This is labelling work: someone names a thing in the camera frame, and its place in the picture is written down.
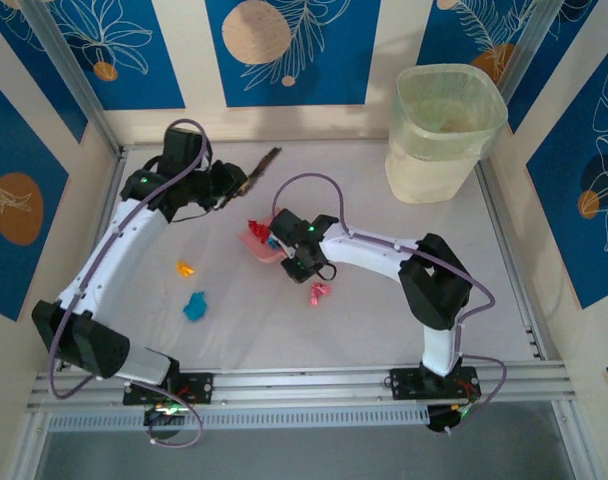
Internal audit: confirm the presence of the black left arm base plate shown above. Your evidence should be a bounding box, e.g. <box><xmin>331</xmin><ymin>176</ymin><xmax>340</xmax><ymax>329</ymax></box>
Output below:
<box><xmin>122</xmin><ymin>372</ymin><xmax>215</xmax><ymax>406</ymax></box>

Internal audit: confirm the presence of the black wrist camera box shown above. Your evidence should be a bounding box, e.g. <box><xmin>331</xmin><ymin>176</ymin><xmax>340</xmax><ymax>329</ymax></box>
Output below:
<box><xmin>271</xmin><ymin>209</ymin><xmax>310</xmax><ymax>246</ymax></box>
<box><xmin>163</xmin><ymin>127</ymin><xmax>208</xmax><ymax>174</ymax></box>

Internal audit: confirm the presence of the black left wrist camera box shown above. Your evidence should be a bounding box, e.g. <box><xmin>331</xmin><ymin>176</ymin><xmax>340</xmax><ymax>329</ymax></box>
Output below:
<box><xmin>163</xmin><ymin>127</ymin><xmax>208</xmax><ymax>174</ymax></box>

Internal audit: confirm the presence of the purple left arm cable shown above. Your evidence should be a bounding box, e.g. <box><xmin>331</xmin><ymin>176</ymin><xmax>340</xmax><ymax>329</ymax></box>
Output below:
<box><xmin>47</xmin><ymin>118</ymin><xmax>209</xmax><ymax>447</ymax></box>

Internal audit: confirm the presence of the black base electronics box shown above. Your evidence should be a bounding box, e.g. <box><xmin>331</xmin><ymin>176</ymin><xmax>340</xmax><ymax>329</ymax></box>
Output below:
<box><xmin>142</xmin><ymin>403</ymin><xmax>189</xmax><ymax>442</ymax></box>
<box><xmin>426</xmin><ymin>403</ymin><xmax>478</xmax><ymax>435</ymax></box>

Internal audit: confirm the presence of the aluminium mounting rail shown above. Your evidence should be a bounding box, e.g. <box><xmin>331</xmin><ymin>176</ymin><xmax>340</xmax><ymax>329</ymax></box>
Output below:
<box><xmin>26</xmin><ymin>360</ymin><xmax>570</xmax><ymax>414</ymax></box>

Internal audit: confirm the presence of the red paper scrap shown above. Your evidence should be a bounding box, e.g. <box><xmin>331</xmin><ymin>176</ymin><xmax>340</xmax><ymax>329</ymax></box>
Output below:
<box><xmin>247</xmin><ymin>218</ymin><xmax>270</xmax><ymax>244</ymax></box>

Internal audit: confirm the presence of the black left base electronics box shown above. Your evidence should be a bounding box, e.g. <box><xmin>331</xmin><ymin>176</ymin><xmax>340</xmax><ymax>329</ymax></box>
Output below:
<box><xmin>142</xmin><ymin>403</ymin><xmax>189</xmax><ymax>442</ymax></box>

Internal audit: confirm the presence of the aluminium frame post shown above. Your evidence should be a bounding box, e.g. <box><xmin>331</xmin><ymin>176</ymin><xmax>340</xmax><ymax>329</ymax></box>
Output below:
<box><xmin>21</xmin><ymin>0</ymin><xmax>123</xmax><ymax>156</ymax></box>
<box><xmin>498</xmin><ymin>0</ymin><xmax>568</xmax><ymax>106</ymax></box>

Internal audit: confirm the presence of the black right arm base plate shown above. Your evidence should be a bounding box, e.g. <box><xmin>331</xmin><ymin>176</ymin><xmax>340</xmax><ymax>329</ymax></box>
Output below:
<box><xmin>389</xmin><ymin>367</ymin><xmax>481</xmax><ymax>401</ymax></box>

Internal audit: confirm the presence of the black right base electronics box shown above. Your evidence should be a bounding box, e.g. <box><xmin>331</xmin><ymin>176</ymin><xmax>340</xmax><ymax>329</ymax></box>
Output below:
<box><xmin>426</xmin><ymin>403</ymin><xmax>478</xmax><ymax>435</ymax></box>

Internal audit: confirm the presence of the pink plastic dustpan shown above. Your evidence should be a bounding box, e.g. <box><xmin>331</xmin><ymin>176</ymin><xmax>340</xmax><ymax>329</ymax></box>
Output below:
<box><xmin>236</xmin><ymin>212</ymin><xmax>288</xmax><ymax>264</ymax></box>

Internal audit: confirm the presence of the pink paper scrap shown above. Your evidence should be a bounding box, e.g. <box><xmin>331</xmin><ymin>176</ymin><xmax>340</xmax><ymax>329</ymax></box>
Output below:
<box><xmin>308</xmin><ymin>281</ymin><xmax>333</xmax><ymax>306</ymax></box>

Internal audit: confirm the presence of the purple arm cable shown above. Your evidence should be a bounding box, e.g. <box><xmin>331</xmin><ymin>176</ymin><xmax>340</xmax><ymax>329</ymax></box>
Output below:
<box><xmin>47</xmin><ymin>118</ymin><xmax>209</xmax><ymax>447</ymax></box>
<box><xmin>272</xmin><ymin>172</ymin><xmax>509</xmax><ymax>436</ymax></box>

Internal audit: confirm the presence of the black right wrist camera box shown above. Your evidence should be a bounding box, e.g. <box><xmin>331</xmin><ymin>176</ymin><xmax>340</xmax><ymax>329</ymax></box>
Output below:
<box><xmin>271</xmin><ymin>209</ymin><xmax>310</xmax><ymax>246</ymax></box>

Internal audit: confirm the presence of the beige trash bin with bag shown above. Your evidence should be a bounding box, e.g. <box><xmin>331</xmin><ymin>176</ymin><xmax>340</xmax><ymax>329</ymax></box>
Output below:
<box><xmin>385</xmin><ymin>63</ymin><xmax>509</xmax><ymax>204</ymax></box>

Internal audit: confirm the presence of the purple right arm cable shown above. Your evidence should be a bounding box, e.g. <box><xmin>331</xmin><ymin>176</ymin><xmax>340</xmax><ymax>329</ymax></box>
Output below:
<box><xmin>272</xmin><ymin>172</ymin><xmax>509</xmax><ymax>436</ymax></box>

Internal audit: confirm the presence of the thin black left camera cable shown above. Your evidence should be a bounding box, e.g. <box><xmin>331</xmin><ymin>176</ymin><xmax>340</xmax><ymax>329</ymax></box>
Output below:
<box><xmin>173</xmin><ymin>209</ymin><xmax>213</xmax><ymax>225</ymax></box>

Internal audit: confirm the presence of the grey slotted cable duct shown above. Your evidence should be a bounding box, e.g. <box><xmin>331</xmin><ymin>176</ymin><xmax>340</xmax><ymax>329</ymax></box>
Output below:
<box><xmin>47</xmin><ymin>403</ymin><xmax>431</xmax><ymax>432</ymax></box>

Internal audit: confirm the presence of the blue paper scrap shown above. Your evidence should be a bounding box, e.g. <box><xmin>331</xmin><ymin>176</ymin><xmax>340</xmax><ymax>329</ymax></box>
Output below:
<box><xmin>182</xmin><ymin>291</ymin><xmax>209</xmax><ymax>322</ymax></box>

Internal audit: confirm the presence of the brown hand brush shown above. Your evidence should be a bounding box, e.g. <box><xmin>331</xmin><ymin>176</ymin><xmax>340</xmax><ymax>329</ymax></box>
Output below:
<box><xmin>216</xmin><ymin>146</ymin><xmax>284</xmax><ymax>211</ymax></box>

